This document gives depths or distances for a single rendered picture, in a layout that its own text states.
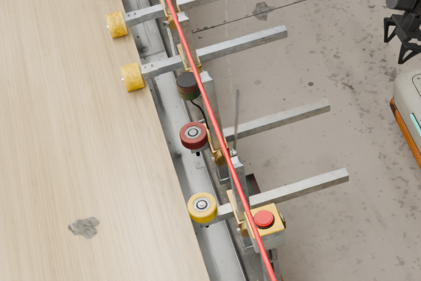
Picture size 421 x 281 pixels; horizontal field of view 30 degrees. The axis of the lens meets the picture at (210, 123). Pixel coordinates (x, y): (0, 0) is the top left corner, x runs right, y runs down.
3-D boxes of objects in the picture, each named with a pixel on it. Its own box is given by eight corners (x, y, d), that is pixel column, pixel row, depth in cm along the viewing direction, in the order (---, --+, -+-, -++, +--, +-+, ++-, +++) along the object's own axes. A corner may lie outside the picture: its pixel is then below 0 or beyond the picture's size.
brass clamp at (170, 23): (176, 1, 262) (174, -11, 258) (187, 27, 253) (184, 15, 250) (158, 6, 262) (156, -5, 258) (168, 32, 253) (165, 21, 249)
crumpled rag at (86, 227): (104, 219, 213) (101, 214, 211) (94, 240, 209) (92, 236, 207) (74, 213, 215) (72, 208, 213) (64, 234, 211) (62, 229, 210)
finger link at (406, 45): (393, 68, 220) (408, 42, 214) (383, 52, 225) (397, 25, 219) (413, 69, 223) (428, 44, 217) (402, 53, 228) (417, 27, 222)
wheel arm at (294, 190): (344, 174, 222) (344, 165, 219) (349, 183, 220) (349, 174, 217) (197, 219, 219) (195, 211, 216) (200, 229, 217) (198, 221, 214)
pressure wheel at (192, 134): (207, 141, 239) (202, 117, 230) (214, 161, 234) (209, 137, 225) (181, 148, 238) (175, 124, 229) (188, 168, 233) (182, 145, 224)
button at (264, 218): (269, 211, 171) (269, 206, 169) (275, 226, 168) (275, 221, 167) (252, 216, 170) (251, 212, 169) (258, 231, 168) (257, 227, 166)
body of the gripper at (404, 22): (403, 41, 216) (415, 20, 212) (388, 19, 223) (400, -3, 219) (422, 42, 219) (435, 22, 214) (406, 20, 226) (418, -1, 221)
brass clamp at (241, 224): (246, 194, 223) (245, 184, 219) (261, 233, 214) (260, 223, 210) (225, 201, 222) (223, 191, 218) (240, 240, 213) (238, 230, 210)
